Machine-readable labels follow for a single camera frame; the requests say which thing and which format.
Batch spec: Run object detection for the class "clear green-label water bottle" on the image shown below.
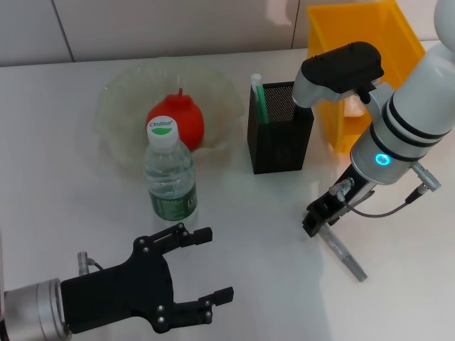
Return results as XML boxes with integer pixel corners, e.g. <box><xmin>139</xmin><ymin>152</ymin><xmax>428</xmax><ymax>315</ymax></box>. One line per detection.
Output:
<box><xmin>144</xmin><ymin>113</ymin><xmax>199</xmax><ymax>224</ymax></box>

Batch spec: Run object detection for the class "silver marker pen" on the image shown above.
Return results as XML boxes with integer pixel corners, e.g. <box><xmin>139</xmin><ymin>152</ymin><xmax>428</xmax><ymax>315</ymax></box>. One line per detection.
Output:
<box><xmin>318</xmin><ymin>222</ymin><xmax>368</xmax><ymax>282</ymax></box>

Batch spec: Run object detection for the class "white paper ball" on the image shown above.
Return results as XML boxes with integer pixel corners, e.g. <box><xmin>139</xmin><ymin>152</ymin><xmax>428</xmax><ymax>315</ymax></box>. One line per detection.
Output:
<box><xmin>343</xmin><ymin>94</ymin><xmax>367</xmax><ymax>118</ymax></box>

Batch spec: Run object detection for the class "black mesh pen holder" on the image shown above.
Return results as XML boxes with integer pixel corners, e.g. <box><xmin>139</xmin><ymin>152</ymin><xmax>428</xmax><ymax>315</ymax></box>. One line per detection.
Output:
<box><xmin>247</xmin><ymin>80</ymin><xmax>316</xmax><ymax>175</ymax></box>

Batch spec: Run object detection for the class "pale green glass fruit plate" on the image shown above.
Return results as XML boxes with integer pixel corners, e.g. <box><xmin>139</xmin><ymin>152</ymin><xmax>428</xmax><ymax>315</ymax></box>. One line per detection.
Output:
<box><xmin>92</xmin><ymin>62</ymin><xmax>246</xmax><ymax>175</ymax></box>

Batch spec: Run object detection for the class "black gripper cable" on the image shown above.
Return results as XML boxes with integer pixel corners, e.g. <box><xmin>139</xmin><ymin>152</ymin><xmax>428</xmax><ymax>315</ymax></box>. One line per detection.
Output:
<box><xmin>77</xmin><ymin>251</ymin><xmax>106</xmax><ymax>276</ymax></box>
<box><xmin>328</xmin><ymin>161</ymin><xmax>442</xmax><ymax>217</ymax></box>

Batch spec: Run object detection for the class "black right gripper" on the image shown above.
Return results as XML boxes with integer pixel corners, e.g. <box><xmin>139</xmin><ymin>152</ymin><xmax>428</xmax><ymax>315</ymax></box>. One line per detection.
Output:
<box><xmin>301</xmin><ymin>166</ymin><xmax>376</xmax><ymax>239</ymax></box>

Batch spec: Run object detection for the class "red-orange toy orange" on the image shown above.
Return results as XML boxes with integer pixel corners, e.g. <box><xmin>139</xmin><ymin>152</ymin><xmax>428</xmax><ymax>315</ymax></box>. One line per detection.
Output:
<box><xmin>146</xmin><ymin>87</ymin><xmax>206</xmax><ymax>152</ymax></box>

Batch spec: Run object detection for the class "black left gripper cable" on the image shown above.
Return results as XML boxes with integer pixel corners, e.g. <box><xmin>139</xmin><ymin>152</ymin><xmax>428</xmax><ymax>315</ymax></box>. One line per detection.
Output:
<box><xmin>77</xmin><ymin>251</ymin><xmax>106</xmax><ymax>276</ymax></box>

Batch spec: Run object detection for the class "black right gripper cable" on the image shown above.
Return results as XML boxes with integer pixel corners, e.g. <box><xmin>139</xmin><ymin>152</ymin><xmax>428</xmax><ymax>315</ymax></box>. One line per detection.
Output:
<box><xmin>328</xmin><ymin>161</ymin><xmax>442</xmax><ymax>217</ymax></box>

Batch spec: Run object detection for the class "yellow plastic storage bin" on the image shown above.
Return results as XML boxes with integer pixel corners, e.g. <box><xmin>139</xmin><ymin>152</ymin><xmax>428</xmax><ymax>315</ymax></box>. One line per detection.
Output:
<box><xmin>307</xmin><ymin>0</ymin><xmax>427</xmax><ymax>153</ymax></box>

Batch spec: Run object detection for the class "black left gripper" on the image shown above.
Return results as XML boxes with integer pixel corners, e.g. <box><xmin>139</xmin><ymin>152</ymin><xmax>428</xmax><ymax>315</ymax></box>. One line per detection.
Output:
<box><xmin>60</xmin><ymin>222</ymin><xmax>235</xmax><ymax>335</ymax></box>

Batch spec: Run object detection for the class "green utility knife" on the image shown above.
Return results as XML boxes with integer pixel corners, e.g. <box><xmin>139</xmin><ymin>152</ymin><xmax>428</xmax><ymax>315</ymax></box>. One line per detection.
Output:
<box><xmin>250</xmin><ymin>73</ymin><xmax>270</xmax><ymax>125</ymax></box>

